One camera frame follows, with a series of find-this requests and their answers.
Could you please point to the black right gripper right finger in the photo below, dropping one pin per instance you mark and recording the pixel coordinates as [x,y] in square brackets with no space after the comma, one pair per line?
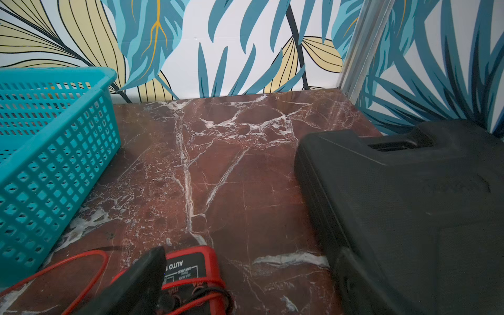
[360,290]

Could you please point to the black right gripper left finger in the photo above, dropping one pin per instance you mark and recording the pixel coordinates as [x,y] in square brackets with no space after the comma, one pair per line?
[137,291]

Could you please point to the red clamp multimeter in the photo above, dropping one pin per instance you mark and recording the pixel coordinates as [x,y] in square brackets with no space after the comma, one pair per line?
[192,282]

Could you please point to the teal plastic basket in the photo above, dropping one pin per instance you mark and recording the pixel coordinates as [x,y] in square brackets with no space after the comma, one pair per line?
[58,134]

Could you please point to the black plastic tool case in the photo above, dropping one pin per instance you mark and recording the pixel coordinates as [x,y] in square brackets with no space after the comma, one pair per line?
[423,211]

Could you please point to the right corner metal post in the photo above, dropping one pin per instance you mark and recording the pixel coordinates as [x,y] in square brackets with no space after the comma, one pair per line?
[363,46]

